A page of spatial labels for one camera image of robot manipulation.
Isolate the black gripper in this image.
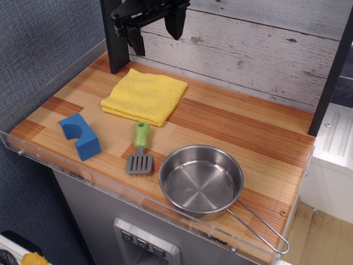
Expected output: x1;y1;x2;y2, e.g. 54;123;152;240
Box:
111;1;190;57

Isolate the yellow dish towel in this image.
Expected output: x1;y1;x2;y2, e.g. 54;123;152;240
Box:
101;69;188;127

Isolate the blue wooden arch block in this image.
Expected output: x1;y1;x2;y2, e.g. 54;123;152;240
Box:
59;113;101;161

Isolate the stainless steel pan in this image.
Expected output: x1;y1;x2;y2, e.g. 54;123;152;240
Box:
158;145;290;255

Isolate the clear acrylic table guard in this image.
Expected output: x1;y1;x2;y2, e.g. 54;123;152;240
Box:
1;35;314;264

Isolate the grey toy kitchen cabinet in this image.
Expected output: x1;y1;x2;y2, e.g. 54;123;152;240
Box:
51;168;265;265

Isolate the silver button panel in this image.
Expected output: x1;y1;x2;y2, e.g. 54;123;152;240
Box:
113;218;181;264

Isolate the white plastic bin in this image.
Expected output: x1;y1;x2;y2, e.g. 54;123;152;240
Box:
299;103;352;223

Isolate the black and yellow object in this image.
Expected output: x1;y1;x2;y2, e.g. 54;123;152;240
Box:
1;231;50;264

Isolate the dark left frame post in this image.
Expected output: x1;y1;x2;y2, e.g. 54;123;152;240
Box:
100;0;130;74

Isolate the dark frame post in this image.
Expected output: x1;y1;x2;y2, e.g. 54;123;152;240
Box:
308;9;352;136
100;0;130;74

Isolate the green handled grey spatula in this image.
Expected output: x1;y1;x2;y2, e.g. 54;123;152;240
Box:
126;121;153;174

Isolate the dark right frame post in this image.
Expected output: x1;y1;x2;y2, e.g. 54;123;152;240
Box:
308;9;352;136

